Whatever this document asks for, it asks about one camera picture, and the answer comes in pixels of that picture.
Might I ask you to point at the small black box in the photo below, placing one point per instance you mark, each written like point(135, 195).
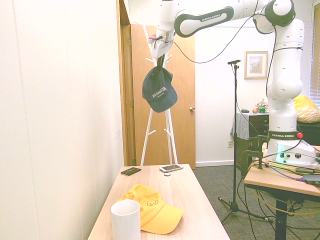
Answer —
point(312, 179)

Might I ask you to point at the yellow bag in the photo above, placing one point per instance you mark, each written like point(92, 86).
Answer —
point(306, 110)

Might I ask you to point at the black camera bar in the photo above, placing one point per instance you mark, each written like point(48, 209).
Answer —
point(234, 62)

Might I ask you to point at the dark wooden cabinet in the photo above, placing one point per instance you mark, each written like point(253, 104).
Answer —
point(257, 122)

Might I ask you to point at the black tripod stand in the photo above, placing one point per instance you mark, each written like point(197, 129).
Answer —
point(235, 150)

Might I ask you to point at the wall power outlet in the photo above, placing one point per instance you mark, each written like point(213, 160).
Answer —
point(230, 144)

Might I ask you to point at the grey cloth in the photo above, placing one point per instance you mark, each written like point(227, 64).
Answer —
point(240, 125)

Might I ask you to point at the green decorative item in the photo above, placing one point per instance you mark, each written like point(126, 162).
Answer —
point(262, 109)

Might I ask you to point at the small white disc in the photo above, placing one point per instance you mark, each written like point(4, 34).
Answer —
point(167, 174)

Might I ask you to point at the window blind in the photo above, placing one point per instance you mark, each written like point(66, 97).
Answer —
point(315, 57)

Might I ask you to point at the black table clamp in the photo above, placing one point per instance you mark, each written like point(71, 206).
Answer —
point(246, 160)

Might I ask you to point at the wooden door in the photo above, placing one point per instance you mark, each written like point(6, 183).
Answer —
point(185, 87)

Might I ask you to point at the yellow baseball cap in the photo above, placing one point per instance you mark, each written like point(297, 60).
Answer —
point(157, 212)

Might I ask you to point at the white coat rack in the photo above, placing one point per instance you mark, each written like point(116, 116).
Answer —
point(172, 140)

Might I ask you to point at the wooden door frame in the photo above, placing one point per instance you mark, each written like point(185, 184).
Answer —
point(126, 100)

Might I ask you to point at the navy blue baseball cap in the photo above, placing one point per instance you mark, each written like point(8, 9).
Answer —
point(158, 92)

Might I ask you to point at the white mug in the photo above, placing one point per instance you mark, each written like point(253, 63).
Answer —
point(125, 222)

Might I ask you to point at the framed wall picture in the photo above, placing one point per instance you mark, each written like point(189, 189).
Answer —
point(256, 65)

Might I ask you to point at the red round knob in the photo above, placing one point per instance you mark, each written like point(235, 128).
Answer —
point(299, 135)

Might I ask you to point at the white smartphone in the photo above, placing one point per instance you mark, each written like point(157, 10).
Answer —
point(171, 168)

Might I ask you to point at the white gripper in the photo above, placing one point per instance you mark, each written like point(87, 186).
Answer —
point(160, 48)

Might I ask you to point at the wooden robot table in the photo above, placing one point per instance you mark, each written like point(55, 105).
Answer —
point(275, 185)

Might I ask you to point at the brass door knob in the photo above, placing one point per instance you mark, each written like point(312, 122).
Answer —
point(192, 109)

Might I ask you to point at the orange fruit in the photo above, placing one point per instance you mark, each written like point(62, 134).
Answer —
point(254, 110)

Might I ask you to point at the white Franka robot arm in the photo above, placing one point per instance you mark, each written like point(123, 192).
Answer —
point(282, 75)

